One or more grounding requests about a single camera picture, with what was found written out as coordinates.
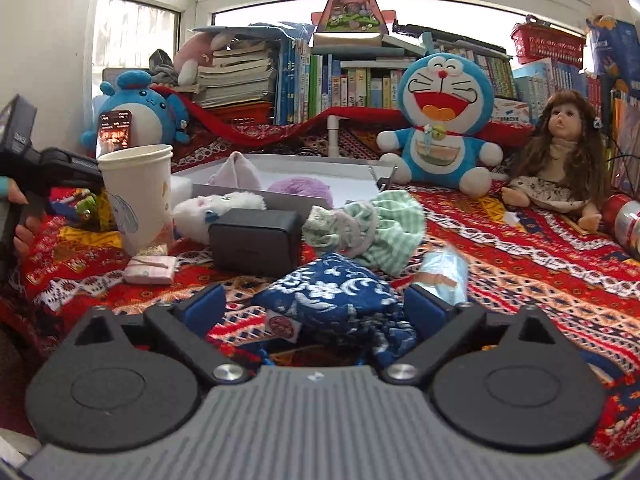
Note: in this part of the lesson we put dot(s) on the pink rabbit plush toy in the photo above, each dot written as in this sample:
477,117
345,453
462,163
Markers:
192,52

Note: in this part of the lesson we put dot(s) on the lavender cloth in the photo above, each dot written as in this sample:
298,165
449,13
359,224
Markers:
235,172

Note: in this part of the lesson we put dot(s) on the colourful snack wrappers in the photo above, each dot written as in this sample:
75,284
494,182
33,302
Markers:
82,205

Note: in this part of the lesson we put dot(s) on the row of thin booklets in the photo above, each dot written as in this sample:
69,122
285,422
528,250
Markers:
622,135

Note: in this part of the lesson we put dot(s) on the row of upright books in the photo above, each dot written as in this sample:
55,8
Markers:
345,85

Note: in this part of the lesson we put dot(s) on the smartphone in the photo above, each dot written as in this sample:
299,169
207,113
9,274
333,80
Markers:
115,132

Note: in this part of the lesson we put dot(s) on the grey cloth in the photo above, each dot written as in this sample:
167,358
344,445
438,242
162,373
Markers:
161,65

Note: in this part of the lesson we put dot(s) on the stack of flat-lying books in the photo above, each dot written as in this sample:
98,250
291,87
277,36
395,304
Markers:
235,75

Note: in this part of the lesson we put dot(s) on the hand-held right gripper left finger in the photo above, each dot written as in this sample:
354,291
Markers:
207,306

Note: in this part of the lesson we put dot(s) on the white shallow cardboard box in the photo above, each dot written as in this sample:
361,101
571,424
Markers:
350,187

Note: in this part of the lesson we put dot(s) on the red patterned blanket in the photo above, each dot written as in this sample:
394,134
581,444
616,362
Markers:
525,285

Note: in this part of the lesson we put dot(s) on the white and blue carton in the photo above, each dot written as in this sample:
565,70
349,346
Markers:
510,111

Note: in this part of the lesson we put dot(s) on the white paper scrap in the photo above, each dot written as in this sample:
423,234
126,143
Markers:
512,217

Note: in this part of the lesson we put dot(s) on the red plastic basket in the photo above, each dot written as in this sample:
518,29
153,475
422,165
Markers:
545,42

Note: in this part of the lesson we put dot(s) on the white fluffy plush toy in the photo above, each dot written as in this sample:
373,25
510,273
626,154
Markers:
200,210

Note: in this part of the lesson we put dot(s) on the plain red cloth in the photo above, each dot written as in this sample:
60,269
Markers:
235,132

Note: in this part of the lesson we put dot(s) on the light blue small packet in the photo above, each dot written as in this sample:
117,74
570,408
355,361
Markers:
442,270

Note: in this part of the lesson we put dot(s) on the green checked scrunchie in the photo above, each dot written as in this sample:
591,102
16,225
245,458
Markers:
395,220

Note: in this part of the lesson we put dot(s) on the flat books under tin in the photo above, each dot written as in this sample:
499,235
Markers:
360,46

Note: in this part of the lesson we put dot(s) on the brown-haired doll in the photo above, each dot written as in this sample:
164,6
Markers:
565,125

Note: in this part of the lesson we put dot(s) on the black binder clip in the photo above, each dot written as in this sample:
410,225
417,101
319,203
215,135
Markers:
382,177

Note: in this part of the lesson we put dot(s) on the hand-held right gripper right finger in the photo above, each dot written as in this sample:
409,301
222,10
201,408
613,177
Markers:
425,306

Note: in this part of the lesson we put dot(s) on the blue cat plush toy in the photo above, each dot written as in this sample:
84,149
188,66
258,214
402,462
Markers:
440,90

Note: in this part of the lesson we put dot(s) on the person's left hand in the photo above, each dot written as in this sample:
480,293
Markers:
17,194

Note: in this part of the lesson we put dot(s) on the black charger box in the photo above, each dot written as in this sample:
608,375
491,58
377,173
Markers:
255,242

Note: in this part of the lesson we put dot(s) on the white paper cup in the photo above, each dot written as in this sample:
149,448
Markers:
140,195

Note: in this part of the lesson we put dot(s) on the row of blue books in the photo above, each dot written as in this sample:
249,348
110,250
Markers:
550,80

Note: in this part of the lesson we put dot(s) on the red drink can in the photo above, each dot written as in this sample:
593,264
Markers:
625,220

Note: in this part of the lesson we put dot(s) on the round blue plush toy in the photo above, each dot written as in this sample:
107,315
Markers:
145,97

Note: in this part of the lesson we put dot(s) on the blue printed carton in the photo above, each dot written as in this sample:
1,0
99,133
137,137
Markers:
615,50

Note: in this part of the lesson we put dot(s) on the blue flat folder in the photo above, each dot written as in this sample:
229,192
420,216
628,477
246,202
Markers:
250,31

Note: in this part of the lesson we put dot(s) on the white plastic pipe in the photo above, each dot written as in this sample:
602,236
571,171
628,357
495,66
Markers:
334,135

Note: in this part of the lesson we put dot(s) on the pink tissue pack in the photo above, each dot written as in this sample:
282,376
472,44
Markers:
150,270

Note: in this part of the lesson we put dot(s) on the purple fluffy scrunchie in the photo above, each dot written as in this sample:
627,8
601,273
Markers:
300,187

